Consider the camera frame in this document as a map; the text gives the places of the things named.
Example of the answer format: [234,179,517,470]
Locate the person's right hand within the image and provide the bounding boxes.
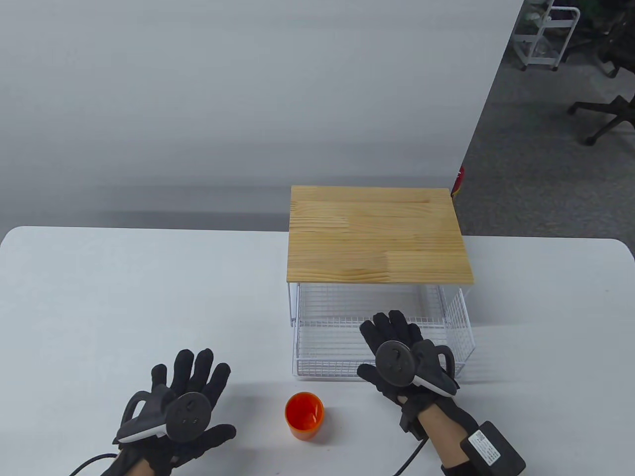
[357,311,469,439]

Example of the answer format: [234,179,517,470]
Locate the person's left hand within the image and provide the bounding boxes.
[113,349,237,470]

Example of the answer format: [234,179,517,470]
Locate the white mesh sliding drawer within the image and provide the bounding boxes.
[293,284,475,380]

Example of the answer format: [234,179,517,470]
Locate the orange plastic cup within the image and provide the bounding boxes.
[285,392,325,441]

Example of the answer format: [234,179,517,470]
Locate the person's left forearm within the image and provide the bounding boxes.
[102,454,157,476]

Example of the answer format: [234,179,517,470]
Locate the black right hand controller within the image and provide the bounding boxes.
[375,339,459,397]

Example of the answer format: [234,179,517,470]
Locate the black hand controller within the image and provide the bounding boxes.
[375,339,459,397]
[117,391,213,443]

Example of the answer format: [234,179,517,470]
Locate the black left hand controller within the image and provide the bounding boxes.
[117,391,213,443]

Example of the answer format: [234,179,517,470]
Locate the wooden top board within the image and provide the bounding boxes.
[286,185,474,328]

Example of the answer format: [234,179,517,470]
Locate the black wrist sensor box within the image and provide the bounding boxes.
[460,420,526,476]

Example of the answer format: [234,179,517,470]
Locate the white rolling cart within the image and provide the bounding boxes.
[511,0,581,72]

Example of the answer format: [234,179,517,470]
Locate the black office chair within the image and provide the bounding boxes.
[593,0,635,78]
[567,94,635,146]

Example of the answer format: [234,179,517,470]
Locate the black left glove cable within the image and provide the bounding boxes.
[69,452,119,476]

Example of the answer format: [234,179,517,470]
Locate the black glove cable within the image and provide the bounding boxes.
[69,452,119,476]
[394,436,427,476]

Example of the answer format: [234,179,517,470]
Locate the black right glove cable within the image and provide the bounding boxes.
[394,436,427,476]

